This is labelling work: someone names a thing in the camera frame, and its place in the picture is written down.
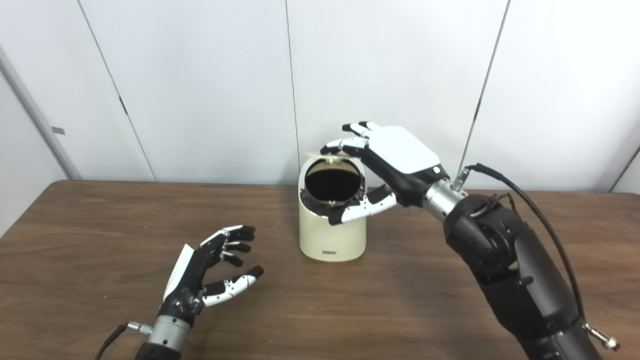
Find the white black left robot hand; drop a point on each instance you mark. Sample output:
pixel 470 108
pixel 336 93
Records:
pixel 192 275

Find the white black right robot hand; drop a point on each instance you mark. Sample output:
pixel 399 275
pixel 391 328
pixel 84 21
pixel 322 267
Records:
pixel 400 155

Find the round cream bin lid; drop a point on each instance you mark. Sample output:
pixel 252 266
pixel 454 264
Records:
pixel 330 158

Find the cream-colored desktop bin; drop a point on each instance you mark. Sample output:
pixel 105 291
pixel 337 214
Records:
pixel 330 237

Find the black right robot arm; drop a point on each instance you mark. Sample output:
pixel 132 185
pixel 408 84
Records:
pixel 510 265

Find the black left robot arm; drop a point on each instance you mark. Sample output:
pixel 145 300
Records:
pixel 167 335

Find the black bin liner bag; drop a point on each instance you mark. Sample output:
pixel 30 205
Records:
pixel 332 182

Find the small grey wall tag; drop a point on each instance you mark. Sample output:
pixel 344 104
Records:
pixel 58 130

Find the grey wall corner post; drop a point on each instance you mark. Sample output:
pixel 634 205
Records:
pixel 42 125

